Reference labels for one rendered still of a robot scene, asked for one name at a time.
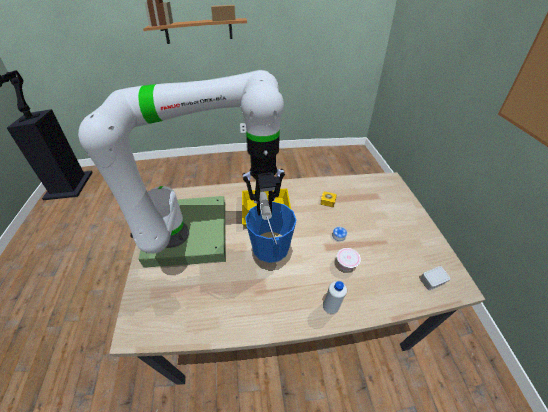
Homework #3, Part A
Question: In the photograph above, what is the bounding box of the white yogurt cup with pink band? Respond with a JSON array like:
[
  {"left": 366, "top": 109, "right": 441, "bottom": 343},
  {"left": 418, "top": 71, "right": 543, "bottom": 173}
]
[{"left": 337, "top": 248, "right": 361, "bottom": 271}]

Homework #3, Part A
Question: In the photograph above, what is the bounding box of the yellow shallow tray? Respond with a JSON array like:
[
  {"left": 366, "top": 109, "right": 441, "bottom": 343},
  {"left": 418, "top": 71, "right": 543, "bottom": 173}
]
[{"left": 242, "top": 189, "right": 291, "bottom": 228}]

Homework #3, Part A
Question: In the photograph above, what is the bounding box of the small white lidded plastic tub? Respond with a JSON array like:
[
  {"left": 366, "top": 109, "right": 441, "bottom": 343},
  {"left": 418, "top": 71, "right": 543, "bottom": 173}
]
[{"left": 421, "top": 266, "right": 450, "bottom": 290}]

